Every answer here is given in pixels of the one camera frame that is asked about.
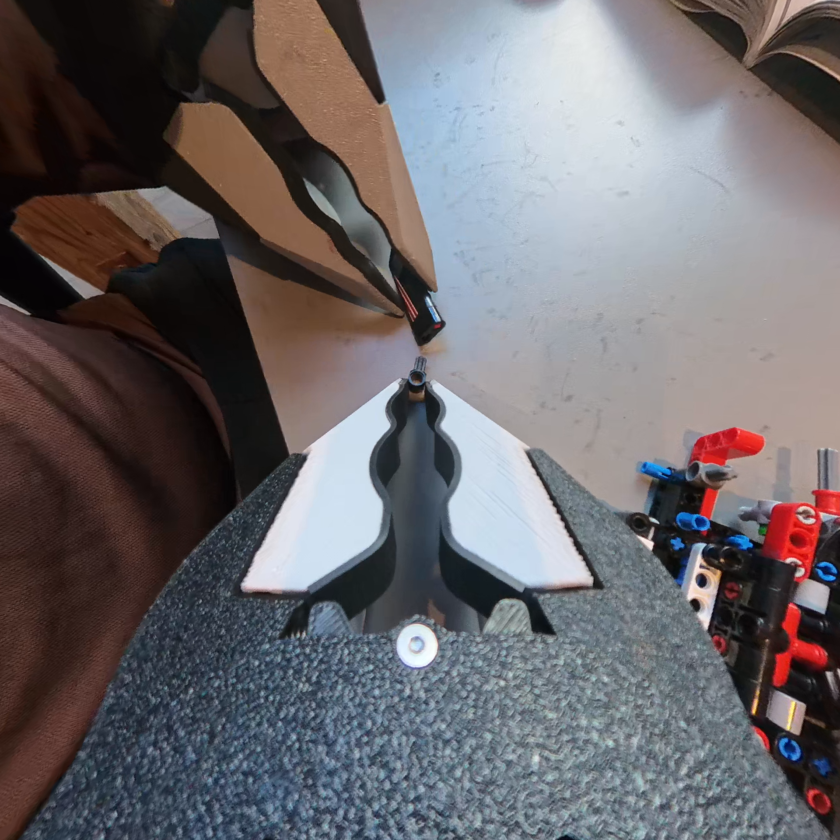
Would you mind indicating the open instruction booklet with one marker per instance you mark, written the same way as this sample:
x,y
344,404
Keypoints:
x,y
787,26

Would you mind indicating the person's brown shirt torso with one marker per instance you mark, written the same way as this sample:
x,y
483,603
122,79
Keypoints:
x,y
85,525

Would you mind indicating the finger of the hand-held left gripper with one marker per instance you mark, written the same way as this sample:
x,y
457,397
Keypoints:
x,y
341,85
243,170

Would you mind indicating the small black toy connector pin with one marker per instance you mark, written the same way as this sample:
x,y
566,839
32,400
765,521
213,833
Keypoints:
x,y
417,377

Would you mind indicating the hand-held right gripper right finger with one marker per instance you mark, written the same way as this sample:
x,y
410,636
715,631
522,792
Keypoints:
x,y
518,525

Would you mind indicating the wooden plank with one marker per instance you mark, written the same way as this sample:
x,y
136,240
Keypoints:
x,y
85,229

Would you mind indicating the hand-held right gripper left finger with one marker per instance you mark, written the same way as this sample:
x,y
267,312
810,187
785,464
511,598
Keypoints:
x,y
321,525

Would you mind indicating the black garment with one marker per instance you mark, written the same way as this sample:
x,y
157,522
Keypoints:
x,y
170,315

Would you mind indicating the partly built toy brick car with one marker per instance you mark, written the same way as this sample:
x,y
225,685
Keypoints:
x,y
754,590

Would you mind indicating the black striped toy brick panel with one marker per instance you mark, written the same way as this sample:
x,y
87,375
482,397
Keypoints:
x,y
423,315

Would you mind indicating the person's left forearm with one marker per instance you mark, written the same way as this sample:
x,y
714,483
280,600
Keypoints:
x,y
46,98

